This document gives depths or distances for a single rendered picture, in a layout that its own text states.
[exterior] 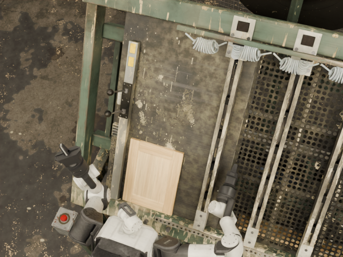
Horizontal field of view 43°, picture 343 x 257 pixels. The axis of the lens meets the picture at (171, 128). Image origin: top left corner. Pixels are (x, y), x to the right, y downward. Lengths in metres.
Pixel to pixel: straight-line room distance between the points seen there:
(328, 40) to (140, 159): 1.17
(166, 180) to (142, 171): 0.15
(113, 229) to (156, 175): 0.51
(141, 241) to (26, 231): 1.82
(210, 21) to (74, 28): 2.83
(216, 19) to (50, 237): 2.30
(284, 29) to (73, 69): 2.76
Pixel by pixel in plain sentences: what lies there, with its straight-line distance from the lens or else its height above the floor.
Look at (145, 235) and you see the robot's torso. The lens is 2.08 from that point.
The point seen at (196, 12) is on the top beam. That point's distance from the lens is 2.07.
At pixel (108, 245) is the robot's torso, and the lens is 2.05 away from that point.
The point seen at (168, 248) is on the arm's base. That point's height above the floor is 1.38.
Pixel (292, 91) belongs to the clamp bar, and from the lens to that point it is 2.13.
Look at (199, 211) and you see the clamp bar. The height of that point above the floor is 1.02.
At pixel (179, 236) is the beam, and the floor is 0.83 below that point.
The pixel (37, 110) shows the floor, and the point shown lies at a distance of 4.22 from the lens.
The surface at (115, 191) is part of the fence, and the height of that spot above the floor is 0.95.
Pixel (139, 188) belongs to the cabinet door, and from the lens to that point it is 2.56.
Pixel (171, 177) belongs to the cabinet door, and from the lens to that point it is 2.44.
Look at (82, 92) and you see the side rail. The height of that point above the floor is 1.39.
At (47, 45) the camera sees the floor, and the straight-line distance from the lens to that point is 4.68.
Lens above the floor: 3.32
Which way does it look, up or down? 60 degrees down
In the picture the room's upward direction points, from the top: 8 degrees counter-clockwise
